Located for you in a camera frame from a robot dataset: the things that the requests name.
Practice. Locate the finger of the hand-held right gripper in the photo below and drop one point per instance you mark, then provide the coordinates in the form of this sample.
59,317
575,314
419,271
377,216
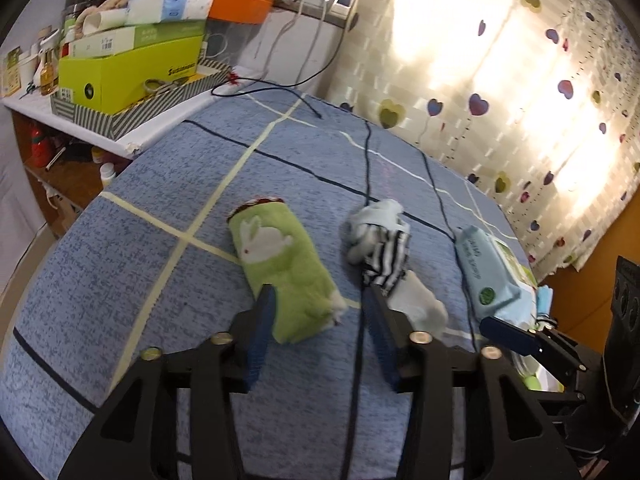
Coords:
507,332

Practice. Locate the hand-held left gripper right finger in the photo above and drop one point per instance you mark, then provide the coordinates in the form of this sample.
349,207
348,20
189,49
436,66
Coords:
380,340

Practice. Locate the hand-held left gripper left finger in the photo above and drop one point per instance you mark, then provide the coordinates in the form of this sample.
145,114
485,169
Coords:
262,330

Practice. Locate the green rabbit towel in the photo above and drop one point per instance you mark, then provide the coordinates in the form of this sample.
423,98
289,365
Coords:
285,265

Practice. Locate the light blue cloth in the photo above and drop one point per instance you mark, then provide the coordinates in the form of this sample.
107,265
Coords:
545,302

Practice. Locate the green round container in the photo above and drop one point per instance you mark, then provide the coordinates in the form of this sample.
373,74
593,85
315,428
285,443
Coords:
532,384

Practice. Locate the wet wipes pack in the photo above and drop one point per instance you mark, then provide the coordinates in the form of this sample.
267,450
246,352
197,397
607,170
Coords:
492,270

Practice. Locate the blue checked bed sheet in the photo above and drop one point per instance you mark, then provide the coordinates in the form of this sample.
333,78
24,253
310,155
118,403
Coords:
175,285

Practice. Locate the small white bottle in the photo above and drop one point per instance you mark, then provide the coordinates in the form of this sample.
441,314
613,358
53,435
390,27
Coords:
107,174

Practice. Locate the striped cardboard box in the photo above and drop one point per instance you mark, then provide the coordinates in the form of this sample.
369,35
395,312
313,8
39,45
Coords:
127,122

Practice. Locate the heart print curtain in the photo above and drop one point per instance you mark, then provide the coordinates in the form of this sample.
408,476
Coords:
500,60

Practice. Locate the white shelf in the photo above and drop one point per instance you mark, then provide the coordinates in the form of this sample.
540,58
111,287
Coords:
75,130

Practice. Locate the lime green box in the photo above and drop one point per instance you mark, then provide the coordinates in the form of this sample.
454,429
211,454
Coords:
125,80

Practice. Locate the clear plastic container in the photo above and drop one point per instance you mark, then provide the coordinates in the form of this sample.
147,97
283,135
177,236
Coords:
235,42

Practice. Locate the red object under shelf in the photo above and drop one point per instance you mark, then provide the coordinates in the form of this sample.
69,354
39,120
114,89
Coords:
39,144

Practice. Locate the green white flat box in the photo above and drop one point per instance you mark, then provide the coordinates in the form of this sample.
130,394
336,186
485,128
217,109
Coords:
115,41

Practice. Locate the orange tray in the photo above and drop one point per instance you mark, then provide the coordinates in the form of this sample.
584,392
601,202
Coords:
240,5

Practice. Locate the amber bottle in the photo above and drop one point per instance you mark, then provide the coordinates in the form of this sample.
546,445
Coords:
47,70

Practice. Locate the white blue tissue pack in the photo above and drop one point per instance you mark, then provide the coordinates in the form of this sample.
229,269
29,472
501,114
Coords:
170,5

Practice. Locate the small yellow box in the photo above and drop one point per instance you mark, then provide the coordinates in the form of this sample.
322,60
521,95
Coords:
12,70

